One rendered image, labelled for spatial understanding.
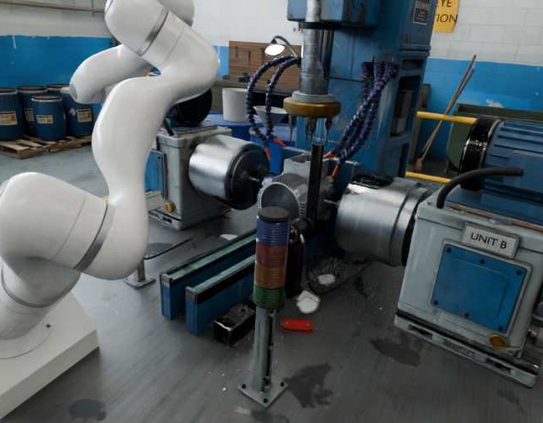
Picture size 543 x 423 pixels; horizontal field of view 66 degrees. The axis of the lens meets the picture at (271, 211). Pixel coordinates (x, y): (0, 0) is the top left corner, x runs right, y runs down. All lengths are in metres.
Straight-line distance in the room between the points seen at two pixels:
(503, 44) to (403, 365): 5.55
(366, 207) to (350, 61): 0.55
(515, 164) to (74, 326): 1.03
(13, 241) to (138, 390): 0.46
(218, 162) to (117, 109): 0.74
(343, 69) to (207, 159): 0.55
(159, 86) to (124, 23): 0.12
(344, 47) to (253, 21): 5.83
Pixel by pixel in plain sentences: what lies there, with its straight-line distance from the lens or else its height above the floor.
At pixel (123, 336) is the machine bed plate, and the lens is 1.15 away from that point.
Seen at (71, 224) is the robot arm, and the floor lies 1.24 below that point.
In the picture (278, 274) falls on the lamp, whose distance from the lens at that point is 0.78.
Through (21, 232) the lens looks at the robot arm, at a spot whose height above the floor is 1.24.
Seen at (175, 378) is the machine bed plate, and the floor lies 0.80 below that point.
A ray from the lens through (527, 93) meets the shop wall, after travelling 6.39.
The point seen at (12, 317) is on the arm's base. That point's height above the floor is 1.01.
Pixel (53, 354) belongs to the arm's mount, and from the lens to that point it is 1.05.
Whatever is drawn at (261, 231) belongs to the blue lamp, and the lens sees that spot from 0.75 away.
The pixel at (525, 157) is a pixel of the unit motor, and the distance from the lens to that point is 1.02.
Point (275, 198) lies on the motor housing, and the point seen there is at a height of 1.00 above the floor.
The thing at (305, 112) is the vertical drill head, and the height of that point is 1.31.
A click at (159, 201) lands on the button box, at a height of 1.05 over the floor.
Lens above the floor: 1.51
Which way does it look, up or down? 23 degrees down
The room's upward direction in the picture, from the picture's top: 3 degrees clockwise
